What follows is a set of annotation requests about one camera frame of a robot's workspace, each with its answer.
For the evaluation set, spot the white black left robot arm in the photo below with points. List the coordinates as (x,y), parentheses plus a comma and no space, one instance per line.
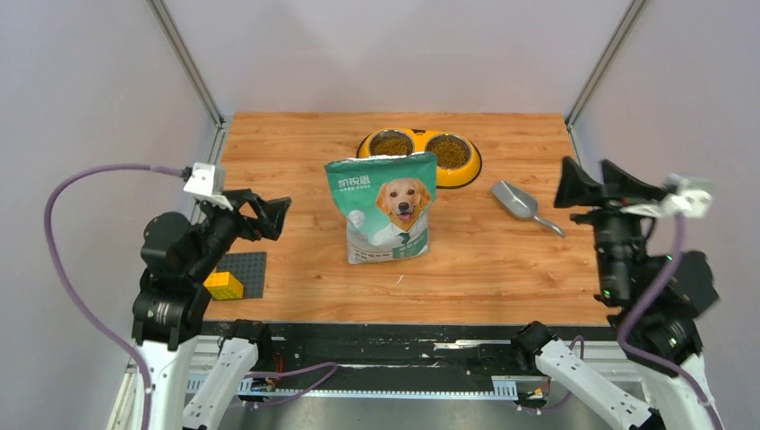
(169,310)

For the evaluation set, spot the yellow building brick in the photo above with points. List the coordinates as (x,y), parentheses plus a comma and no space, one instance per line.
(224,286)

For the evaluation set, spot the aluminium frame post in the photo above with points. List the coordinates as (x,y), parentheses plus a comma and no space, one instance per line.
(609,53)
(174,38)

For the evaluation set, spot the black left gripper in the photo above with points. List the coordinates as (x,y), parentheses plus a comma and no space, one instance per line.
(270,212)

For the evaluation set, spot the brown kibble pet food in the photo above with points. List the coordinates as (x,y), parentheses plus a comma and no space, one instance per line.
(451,154)

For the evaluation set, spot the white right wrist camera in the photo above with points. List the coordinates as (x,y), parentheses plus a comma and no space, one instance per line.
(689,196)

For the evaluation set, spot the green pet food bag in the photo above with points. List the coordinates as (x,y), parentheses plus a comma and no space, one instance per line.
(385,201)

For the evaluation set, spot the aluminium frame post right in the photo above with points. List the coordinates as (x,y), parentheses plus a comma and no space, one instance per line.
(609,53)

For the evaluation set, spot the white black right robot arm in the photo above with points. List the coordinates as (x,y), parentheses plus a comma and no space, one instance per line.
(655,289)

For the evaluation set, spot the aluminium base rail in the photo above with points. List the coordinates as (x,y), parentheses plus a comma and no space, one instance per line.
(272,388)

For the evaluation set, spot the grey metal scoop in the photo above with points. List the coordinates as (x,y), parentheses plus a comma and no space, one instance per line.
(522,205)

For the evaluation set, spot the yellow double pet bowl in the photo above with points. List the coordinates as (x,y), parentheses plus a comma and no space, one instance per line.
(419,138)

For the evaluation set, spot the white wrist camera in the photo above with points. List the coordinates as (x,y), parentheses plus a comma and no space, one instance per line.
(689,196)
(205,182)

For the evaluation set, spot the dark grey building plate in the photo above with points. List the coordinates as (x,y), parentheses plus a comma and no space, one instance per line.
(249,270)

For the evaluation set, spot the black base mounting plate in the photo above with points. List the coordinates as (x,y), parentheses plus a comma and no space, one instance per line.
(399,357)

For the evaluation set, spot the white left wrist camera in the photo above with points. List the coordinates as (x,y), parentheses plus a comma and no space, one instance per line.
(205,182)

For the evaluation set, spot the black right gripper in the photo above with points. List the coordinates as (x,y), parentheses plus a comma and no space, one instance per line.
(576,186)

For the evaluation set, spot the aluminium frame post left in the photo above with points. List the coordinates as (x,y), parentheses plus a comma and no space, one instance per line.
(174,38)

